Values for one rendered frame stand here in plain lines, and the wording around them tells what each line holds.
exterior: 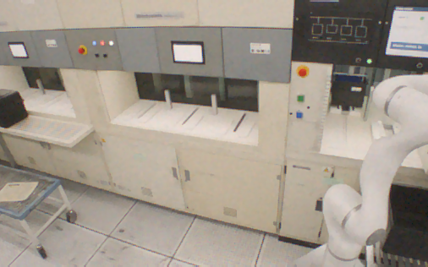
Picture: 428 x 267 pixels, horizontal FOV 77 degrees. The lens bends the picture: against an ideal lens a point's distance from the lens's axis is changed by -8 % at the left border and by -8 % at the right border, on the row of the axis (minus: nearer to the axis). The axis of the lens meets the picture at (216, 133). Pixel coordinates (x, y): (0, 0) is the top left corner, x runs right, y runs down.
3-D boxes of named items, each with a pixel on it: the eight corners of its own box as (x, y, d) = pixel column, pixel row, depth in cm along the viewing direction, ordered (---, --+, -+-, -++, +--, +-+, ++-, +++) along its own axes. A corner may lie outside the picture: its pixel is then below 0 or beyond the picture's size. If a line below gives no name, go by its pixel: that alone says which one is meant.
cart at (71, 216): (-29, 230, 239) (-59, 191, 214) (15, 193, 280) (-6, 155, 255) (46, 261, 210) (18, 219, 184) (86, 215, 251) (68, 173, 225)
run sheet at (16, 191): (-10, 202, 203) (-11, 200, 202) (8, 182, 223) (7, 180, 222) (25, 201, 202) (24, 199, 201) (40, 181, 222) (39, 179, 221)
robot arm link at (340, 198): (339, 265, 95) (354, 220, 83) (311, 227, 110) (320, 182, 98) (367, 254, 98) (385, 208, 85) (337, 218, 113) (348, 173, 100)
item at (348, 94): (327, 109, 202) (333, 67, 185) (329, 97, 218) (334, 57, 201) (363, 113, 194) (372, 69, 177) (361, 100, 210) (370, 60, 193)
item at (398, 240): (377, 208, 139) (386, 182, 130) (436, 218, 129) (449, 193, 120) (381, 252, 118) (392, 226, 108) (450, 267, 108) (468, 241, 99)
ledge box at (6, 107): (-14, 125, 239) (-27, 99, 226) (13, 111, 261) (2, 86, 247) (4, 130, 228) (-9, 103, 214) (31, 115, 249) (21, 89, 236)
